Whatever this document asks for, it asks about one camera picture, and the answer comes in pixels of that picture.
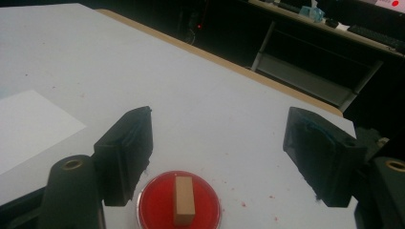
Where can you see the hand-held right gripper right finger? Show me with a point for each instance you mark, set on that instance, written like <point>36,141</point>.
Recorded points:
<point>321,159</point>

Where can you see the wooden desk with metal frame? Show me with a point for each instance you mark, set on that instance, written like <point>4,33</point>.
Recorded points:
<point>302,78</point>

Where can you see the black computer mouse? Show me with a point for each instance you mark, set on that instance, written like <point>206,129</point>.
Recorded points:
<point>332,23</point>

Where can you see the blue tissue box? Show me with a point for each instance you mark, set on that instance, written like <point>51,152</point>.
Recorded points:
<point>312,12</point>

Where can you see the black keyboard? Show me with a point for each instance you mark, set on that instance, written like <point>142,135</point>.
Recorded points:
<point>375,36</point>

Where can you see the white paper sheet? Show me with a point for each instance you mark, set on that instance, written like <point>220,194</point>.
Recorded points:
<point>28,130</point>

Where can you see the long dark bar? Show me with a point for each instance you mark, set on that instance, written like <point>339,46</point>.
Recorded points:
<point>288,6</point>

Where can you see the small white paper note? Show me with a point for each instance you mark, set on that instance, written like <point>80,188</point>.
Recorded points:
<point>343,27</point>

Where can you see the round red ink pad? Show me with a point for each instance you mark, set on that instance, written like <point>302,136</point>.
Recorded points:
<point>157,203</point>

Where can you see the dark device with red light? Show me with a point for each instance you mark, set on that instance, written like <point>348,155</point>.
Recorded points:
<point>199,26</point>

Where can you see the wooden stamp block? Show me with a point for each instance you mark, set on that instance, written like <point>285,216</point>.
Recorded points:
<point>184,200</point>

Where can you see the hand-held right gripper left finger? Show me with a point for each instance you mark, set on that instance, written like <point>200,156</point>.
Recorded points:
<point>122,156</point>

